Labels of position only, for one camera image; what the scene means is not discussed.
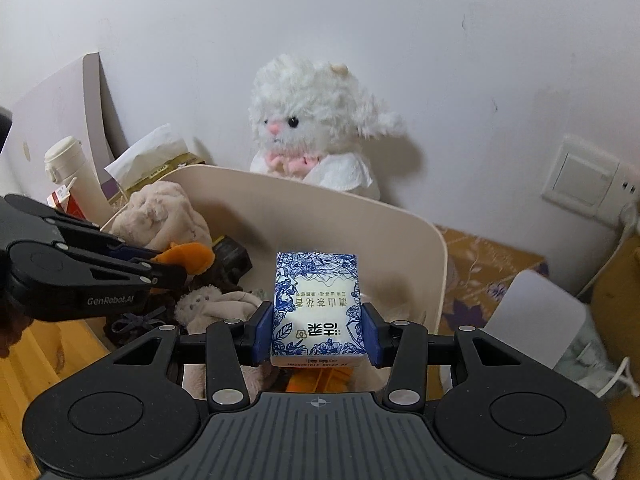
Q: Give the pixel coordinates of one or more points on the white fuzzy dotted ball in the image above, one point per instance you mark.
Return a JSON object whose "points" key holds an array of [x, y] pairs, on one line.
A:
{"points": [[197, 305]]}

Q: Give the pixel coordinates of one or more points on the large fluffy grey cloth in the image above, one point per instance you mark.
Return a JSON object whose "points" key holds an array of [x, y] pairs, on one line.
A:
{"points": [[160, 215]]}

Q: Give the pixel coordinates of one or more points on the white paper sheet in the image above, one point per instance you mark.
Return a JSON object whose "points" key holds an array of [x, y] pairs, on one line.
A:
{"points": [[540, 320]]}

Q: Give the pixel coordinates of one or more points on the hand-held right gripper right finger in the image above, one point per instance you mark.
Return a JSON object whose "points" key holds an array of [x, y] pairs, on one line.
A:
{"points": [[375, 335]]}

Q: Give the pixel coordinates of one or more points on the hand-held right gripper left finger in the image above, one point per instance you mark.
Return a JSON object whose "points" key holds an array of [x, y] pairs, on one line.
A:
{"points": [[262, 332]]}

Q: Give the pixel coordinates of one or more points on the white lamb plush toy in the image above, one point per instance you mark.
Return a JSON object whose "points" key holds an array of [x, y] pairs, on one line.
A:
{"points": [[310, 110]]}

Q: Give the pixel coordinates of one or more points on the white wall socket plate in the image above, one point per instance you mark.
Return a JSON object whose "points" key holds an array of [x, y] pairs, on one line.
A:
{"points": [[580, 175]]}

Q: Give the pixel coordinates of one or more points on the brown flower-print placemat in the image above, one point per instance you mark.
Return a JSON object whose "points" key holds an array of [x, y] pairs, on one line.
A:
{"points": [[480, 270]]}

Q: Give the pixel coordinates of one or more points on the gold tissue box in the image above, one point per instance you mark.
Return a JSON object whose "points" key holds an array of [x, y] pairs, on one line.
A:
{"points": [[150, 155]]}

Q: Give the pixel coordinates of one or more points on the red milk carton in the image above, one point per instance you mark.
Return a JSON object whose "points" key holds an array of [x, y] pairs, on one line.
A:
{"points": [[75, 207]]}

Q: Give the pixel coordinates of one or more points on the fluffy lilac-grey scrunchie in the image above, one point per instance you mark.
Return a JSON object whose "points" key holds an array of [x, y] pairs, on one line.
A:
{"points": [[235, 305]]}

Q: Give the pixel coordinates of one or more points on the small black box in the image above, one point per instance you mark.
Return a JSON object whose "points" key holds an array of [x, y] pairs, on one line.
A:
{"points": [[230, 255]]}

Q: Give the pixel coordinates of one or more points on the beige plastic storage bin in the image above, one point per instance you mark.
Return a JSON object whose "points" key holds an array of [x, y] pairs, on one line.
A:
{"points": [[350, 220]]}

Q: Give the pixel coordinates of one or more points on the white thermos bottle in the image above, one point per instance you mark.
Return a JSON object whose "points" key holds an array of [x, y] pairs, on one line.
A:
{"points": [[80, 180]]}

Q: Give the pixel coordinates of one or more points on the orange brown plush toy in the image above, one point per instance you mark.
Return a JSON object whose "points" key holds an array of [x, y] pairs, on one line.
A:
{"points": [[192, 255]]}

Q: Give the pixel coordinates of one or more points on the bright orange soft item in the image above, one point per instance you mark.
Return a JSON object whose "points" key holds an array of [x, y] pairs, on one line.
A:
{"points": [[315, 382]]}

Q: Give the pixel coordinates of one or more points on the blue floral tissue pack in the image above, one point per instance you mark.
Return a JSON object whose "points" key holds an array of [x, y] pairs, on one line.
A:
{"points": [[317, 310]]}

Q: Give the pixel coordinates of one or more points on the brown scrunchie with blue bow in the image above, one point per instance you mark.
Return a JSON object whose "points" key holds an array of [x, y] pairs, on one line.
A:
{"points": [[125, 332]]}

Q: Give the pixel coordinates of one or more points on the wooden desktop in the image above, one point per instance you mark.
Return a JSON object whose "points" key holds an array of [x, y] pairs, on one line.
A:
{"points": [[50, 360]]}

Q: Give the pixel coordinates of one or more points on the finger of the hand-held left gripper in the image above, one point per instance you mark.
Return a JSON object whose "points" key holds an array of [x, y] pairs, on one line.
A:
{"points": [[165, 275], [130, 252]]}

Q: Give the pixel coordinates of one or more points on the lilac and white board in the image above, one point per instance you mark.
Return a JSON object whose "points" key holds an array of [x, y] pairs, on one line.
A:
{"points": [[60, 110]]}

